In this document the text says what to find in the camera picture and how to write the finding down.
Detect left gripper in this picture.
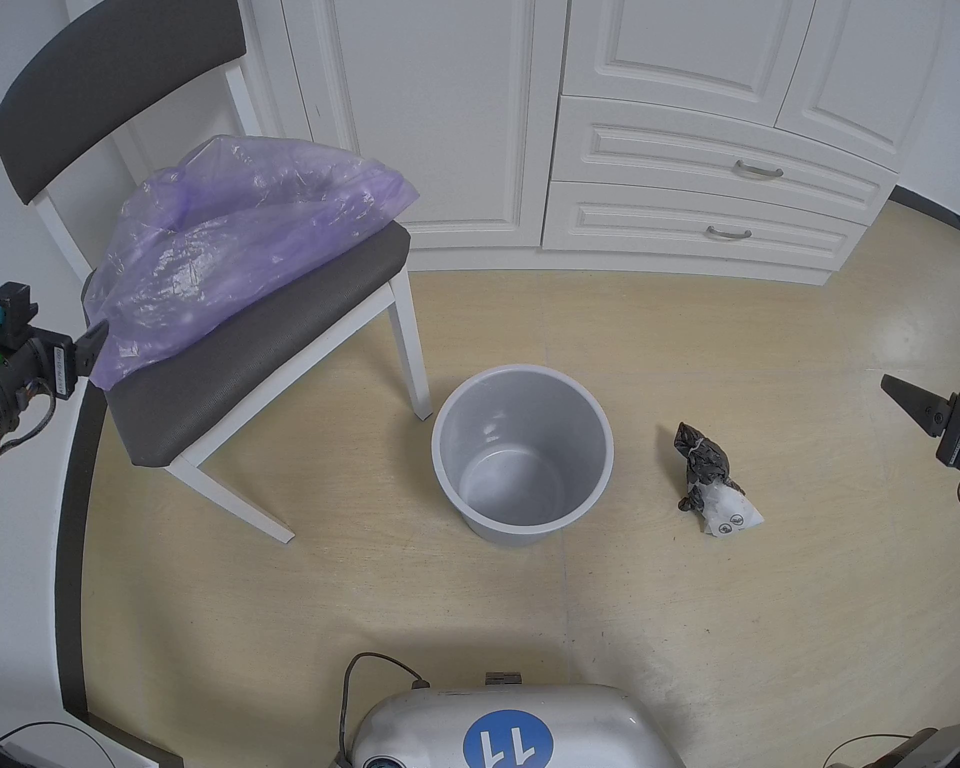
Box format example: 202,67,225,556
0,318,111,444

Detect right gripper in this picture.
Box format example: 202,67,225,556
880,373,960,472

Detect purple plastic bag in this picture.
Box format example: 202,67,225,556
82,135,420,391

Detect black and white wrapper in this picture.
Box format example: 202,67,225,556
673,421,765,538

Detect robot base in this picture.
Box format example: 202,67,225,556
330,672,687,768

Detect pale grey trash bin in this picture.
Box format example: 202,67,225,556
431,364,615,546

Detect white chair dark grey seat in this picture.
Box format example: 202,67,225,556
0,0,434,545

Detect white wardrobe with drawers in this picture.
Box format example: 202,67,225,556
238,0,946,288

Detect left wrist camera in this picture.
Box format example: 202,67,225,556
0,281,40,354

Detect black cable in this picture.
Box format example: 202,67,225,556
813,733,912,768
339,652,431,768
0,722,99,768

